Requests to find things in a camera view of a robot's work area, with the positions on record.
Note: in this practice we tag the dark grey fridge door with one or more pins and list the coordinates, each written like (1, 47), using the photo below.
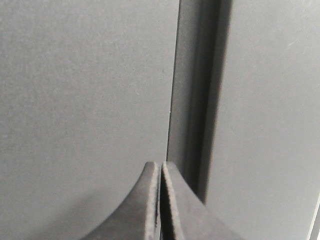
(245, 113)
(85, 95)

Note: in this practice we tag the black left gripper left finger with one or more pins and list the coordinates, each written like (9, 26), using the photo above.
(136, 217)

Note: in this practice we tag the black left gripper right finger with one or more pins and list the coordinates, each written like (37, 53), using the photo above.
(182, 215)

